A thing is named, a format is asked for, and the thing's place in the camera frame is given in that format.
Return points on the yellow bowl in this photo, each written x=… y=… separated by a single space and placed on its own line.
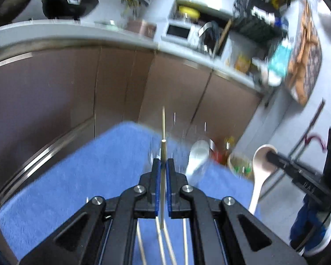
x=189 y=12

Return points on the white plastic bag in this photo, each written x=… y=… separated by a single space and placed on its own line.
x=273 y=78

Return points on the brown base cabinets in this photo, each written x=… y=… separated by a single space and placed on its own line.
x=58 y=88

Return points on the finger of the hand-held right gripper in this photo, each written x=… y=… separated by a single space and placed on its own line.
x=281 y=161

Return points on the floral brown apron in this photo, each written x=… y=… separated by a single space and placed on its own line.
x=306 y=60

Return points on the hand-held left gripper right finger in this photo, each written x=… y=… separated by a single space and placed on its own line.
x=170 y=187

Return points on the blue cloth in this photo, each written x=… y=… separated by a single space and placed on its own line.
x=306 y=220

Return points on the wooden chopstick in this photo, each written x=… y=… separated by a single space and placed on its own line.
x=185 y=240
x=141 y=243
x=169 y=245
x=163 y=149
x=160 y=243

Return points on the white container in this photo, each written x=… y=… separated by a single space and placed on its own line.
x=324 y=243

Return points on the blue towel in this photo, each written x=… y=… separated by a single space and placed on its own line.
x=71 y=185

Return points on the yellow oil bottle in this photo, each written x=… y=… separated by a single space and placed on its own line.
x=229 y=145

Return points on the white ceramic spoon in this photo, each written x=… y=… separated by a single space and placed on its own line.
x=197 y=157

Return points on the white kitchen countertop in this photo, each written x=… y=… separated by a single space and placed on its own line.
x=44 y=33

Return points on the wooden spoon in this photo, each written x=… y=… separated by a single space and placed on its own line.
x=260 y=168

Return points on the dark red pole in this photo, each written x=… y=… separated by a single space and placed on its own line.
x=317 y=114

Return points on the red container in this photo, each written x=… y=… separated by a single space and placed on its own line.
x=219 y=157

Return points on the yellow box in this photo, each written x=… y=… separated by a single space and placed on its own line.
x=242 y=63

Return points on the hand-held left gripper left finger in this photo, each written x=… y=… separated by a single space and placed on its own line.
x=155 y=187

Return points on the teal plastic bag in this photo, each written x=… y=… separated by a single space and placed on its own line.
x=280 y=58

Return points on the beige bucket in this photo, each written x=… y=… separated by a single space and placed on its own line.
x=237 y=160

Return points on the black wall rack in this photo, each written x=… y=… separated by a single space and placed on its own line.
x=253 y=24

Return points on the wooden cutting board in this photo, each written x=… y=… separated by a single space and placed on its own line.
x=223 y=37

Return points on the white microwave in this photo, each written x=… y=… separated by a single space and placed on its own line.
x=178 y=31

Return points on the yellow gas valve pipes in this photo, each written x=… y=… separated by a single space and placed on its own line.
x=131 y=4

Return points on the brass wok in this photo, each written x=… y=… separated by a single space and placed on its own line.
x=13 y=0

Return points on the black wok with lid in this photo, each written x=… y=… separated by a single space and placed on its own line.
x=58 y=5

